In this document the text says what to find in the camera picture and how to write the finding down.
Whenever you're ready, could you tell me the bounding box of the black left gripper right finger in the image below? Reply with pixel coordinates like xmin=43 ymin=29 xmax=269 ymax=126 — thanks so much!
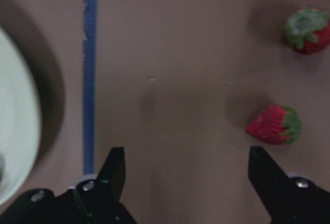
xmin=248 ymin=146 xmax=291 ymax=209

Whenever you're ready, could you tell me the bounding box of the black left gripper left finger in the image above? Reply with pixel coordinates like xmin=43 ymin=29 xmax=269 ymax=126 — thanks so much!
xmin=96 ymin=147 xmax=126 ymax=202

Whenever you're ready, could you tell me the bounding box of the strawberry pair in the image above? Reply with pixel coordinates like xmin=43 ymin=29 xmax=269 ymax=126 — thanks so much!
xmin=245 ymin=105 xmax=302 ymax=145

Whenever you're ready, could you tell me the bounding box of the light green plate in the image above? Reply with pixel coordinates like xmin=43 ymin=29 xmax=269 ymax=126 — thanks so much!
xmin=1 ymin=29 xmax=42 ymax=204

